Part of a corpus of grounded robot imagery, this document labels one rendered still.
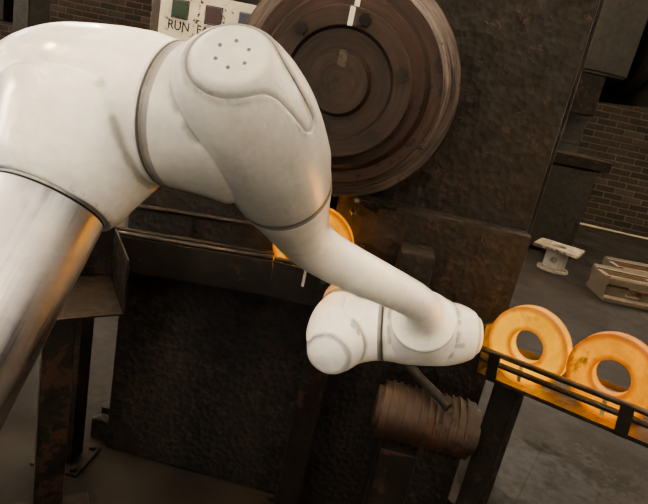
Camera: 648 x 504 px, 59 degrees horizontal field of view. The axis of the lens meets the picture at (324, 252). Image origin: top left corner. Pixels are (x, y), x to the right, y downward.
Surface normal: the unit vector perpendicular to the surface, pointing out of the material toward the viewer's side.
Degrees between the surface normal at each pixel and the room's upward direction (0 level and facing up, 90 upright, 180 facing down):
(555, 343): 90
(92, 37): 41
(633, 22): 91
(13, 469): 0
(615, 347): 90
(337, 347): 84
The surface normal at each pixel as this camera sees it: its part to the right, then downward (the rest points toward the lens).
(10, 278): 0.58, -0.11
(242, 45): 0.01, -0.38
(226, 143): -0.15, 0.76
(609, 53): 0.01, 0.33
